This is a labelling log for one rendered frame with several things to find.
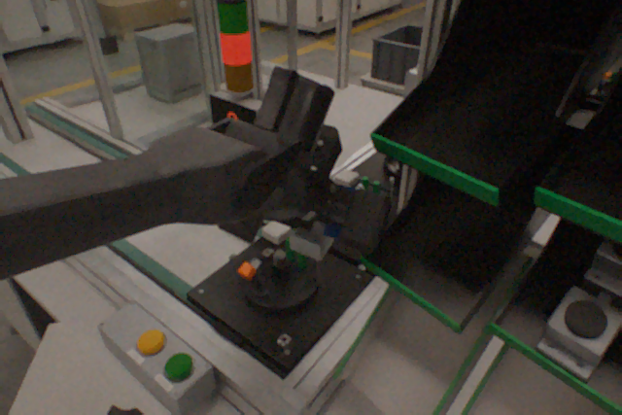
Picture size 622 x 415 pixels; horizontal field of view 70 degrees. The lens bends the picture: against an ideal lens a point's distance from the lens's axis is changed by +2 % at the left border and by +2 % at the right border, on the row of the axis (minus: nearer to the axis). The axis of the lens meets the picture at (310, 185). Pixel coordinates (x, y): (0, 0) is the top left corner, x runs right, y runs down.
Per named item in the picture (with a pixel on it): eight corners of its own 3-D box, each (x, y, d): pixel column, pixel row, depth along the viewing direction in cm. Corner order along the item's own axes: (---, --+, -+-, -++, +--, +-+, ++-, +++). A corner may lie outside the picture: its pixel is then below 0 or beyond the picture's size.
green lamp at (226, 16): (233, 37, 72) (230, 5, 69) (213, 32, 75) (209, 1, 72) (255, 30, 75) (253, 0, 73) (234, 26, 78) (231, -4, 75)
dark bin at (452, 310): (460, 336, 45) (454, 307, 39) (362, 266, 53) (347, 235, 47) (600, 151, 52) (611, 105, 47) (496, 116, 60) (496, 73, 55)
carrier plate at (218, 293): (289, 376, 67) (288, 368, 65) (187, 300, 79) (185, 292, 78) (372, 283, 82) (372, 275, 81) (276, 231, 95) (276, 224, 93)
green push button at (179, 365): (178, 389, 65) (176, 381, 64) (161, 373, 67) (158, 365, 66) (199, 368, 67) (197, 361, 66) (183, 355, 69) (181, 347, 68)
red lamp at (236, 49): (236, 67, 75) (233, 38, 72) (217, 61, 77) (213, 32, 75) (257, 59, 78) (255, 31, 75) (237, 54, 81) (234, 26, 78)
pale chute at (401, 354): (424, 451, 54) (411, 457, 51) (347, 376, 63) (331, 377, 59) (544, 257, 54) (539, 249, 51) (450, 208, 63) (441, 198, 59)
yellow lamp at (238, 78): (239, 94, 78) (236, 67, 75) (220, 88, 80) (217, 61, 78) (259, 86, 81) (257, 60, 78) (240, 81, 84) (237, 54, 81)
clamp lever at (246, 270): (260, 296, 73) (245, 276, 68) (252, 292, 74) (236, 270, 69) (274, 280, 75) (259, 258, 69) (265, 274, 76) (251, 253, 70)
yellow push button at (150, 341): (149, 363, 68) (147, 354, 67) (134, 349, 70) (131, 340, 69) (171, 344, 71) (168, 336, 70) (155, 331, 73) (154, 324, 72)
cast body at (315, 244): (321, 261, 54) (319, 224, 49) (290, 250, 55) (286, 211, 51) (348, 217, 59) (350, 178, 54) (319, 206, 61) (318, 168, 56)
